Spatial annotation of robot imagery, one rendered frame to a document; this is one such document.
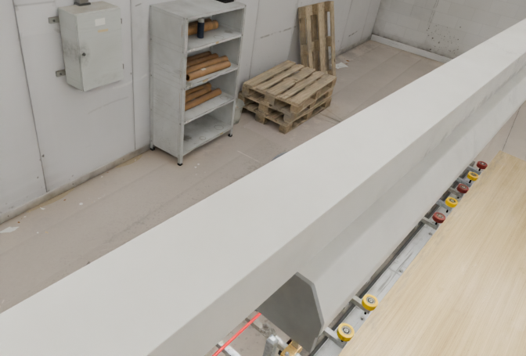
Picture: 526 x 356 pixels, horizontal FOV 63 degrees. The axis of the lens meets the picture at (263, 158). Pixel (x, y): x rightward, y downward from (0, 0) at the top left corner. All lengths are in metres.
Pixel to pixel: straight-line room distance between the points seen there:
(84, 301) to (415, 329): 2.22
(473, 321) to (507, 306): 0.27
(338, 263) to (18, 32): 3.32
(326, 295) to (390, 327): 1.97
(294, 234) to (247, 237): 0.03
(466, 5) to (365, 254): 9.01
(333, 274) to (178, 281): 0.18
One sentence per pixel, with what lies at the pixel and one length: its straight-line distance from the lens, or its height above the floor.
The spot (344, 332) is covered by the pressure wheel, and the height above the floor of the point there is 0.90.
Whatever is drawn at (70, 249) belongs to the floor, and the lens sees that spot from 3.80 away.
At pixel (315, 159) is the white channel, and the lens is 0.39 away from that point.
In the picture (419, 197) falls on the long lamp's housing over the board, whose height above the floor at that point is 2.36.
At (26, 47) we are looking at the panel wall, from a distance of 3.63.
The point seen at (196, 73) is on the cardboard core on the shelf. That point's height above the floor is 0.96.
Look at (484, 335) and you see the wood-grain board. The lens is 2.59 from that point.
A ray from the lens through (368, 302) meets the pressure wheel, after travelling 2.41.
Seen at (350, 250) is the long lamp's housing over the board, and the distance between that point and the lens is 0.43.
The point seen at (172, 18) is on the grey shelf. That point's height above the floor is 1.51.
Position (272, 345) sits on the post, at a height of 1.17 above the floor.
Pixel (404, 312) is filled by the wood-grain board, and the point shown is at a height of 0.90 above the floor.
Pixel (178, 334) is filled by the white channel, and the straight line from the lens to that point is 0.25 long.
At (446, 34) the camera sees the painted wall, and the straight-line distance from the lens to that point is 9.53.
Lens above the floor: 2.66
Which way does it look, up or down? 33 degrees down
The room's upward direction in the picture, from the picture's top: 9 degrees clockwise
